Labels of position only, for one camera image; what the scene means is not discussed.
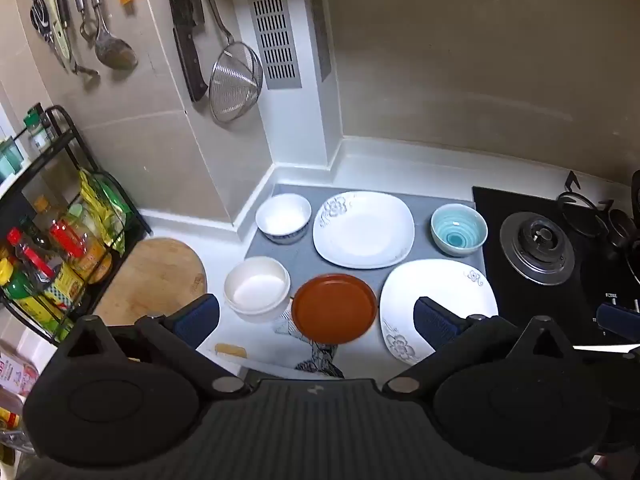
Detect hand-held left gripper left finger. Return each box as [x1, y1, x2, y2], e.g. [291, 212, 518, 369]
[65, 293, 250, 396]

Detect black scissors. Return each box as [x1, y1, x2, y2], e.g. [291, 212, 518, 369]
[30, 0, 56, 47]

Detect grey mat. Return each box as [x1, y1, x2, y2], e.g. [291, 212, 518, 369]
[242, 182, 488, 283]

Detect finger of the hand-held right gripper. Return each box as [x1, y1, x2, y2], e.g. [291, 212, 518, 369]
[596, 302, 640, 336]

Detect metal mesh strainer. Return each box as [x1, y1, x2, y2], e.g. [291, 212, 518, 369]
[190, 0, 265, 125]

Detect yellow cap green bottle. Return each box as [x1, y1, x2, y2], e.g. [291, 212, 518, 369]
[0, 257, 51, 322]

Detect black cleaver knife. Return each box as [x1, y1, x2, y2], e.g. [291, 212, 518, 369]
[162, 0, 209, 104]

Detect metal ladle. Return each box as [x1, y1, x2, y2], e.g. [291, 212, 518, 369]
[85, 0, 139, 71]

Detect teal glazed bowl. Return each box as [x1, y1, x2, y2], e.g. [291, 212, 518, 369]
[431, 203, 488, 258]

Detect red cap sauce bottle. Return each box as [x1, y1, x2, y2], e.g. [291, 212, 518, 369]
[7, 227, 64, 287]

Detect pink printed package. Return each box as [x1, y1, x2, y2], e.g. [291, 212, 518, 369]
[0, 345, 41, 402]

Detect black glass gas stove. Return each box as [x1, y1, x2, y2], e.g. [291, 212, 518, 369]
[471, 186, 640, 351]

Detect patterned cloth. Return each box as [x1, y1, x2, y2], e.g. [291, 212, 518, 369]
[272, 310, 346, 380]

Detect brown round plate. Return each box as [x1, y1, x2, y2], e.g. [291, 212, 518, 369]
[291, 273, 378, 346]

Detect teal jar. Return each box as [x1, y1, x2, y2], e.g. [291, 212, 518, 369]
[0, 135, 24, 182]

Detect green cap spice jar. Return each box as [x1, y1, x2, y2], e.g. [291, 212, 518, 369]
[24, 104, 53, 153]

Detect yellow green snack bag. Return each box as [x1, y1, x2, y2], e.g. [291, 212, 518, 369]
[77, 167, 133, 257]

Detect round wooden cutting board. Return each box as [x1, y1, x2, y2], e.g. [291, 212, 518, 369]
[92, 237, 208, 322]

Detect black pan support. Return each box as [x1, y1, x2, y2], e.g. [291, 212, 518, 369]
[556, 170, 640, 286]

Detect white bowl with blue pattern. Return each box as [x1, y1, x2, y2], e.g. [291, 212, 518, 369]
[255, 193, 312, 246]

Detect white square floral plate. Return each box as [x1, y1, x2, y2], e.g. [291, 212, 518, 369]
[379, 260, 499, 366]
[312, 191, 416, 269]

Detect metal hanging utensil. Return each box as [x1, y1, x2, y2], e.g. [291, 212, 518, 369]
[68, 0, 99, 41]

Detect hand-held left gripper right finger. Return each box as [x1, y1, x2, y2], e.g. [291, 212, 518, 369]
[383, 296, 576, 396]

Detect orange oil bottle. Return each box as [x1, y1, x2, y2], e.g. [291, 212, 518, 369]
[50, 205, 114, 284]

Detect plain white bowl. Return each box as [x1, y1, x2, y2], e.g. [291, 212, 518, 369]
[223, 256, 292, 324]

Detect white vent grille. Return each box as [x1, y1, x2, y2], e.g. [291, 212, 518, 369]
[240, 0, 304, 91]

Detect black wire rack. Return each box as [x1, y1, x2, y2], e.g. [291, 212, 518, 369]
[0, 105, 153, 346]

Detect silver stove burner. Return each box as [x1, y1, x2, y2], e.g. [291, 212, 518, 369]
[500, 210, 577, 286]

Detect pale green peeler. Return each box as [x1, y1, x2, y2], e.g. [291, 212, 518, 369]
[50, 0, 74, 69]

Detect dark vent grille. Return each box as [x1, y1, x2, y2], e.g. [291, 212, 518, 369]
[303, 0, 334, 83]

